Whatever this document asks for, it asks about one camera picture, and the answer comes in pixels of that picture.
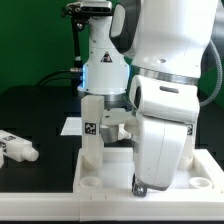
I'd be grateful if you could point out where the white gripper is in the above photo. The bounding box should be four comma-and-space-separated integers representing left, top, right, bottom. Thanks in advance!
99, 74, 201, 198

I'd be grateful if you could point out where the white desk top tray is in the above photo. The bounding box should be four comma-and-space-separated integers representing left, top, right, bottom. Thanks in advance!
73, 147, 220, 193

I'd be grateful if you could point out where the white marker sheet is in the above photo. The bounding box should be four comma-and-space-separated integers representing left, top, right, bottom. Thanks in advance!
61, 117, 82, 136

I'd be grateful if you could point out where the white front fence bar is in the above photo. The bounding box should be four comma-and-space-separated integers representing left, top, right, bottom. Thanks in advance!
0, 191, 224, 221

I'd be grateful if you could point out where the black cable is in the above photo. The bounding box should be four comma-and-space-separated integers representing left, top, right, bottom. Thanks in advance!
35, 69, 83, 87

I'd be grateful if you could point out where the black camera stand pole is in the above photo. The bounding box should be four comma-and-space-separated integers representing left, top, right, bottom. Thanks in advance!
71, 17, 83, 95

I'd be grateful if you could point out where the black camera on stand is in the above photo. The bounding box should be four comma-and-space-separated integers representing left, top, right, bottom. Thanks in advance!
62, 0, 113, 17

